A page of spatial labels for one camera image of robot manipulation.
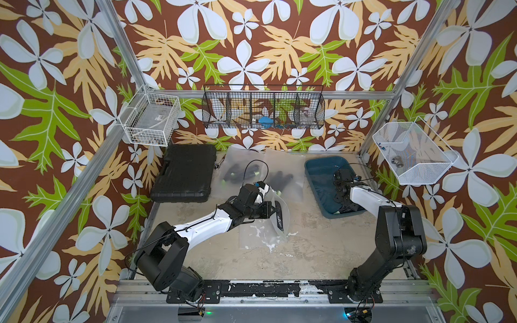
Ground teal plastic bin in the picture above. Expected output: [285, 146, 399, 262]
[304, 156, 366, 219]

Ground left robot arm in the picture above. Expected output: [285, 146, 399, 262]
[134, 181, 290, 303]

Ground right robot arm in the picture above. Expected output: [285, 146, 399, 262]
[333, 168, 428, 301]

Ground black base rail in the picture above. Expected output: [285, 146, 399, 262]
[166, 279, 384, 304]

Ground white mesh basket right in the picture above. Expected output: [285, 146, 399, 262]
[372, 117, 459, 186]

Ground black tool case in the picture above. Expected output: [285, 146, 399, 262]
[150, 144, 216, 203]

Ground white wire basket left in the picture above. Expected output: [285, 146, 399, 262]
[119, 86, 181, 147]

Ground clear zip-top bag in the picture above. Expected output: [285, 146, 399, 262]
[264, 149, 306, 203]
[239, 190, 290, 251]
[211, 146, 266, 199]

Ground stack of clear bags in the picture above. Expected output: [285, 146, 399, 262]
[239, 219, 288, 252]

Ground black wire basket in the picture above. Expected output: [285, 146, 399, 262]
[201, 84, 326, 130]

